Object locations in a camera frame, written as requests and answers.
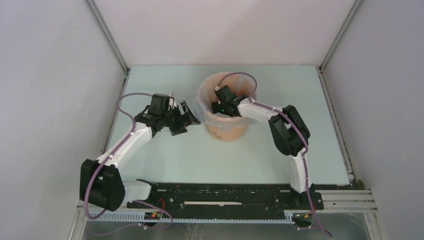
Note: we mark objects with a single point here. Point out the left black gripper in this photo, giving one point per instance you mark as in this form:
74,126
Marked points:
187,117

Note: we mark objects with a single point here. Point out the orange plastic trash bin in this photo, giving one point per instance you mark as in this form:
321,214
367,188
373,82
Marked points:
219,126

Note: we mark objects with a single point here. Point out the light blue plastic trash bag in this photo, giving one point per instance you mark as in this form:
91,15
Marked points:
227,99

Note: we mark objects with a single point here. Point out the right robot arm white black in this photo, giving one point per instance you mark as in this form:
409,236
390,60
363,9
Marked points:
289,132

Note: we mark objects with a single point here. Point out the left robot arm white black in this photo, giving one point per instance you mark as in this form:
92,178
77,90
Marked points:
101,183

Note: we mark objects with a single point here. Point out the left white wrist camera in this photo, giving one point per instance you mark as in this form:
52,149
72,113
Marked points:
172,101

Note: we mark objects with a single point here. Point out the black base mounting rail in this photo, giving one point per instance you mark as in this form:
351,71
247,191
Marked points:
207,200

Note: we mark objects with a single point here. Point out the white slotted cable duct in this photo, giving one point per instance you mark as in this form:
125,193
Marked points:
133,216

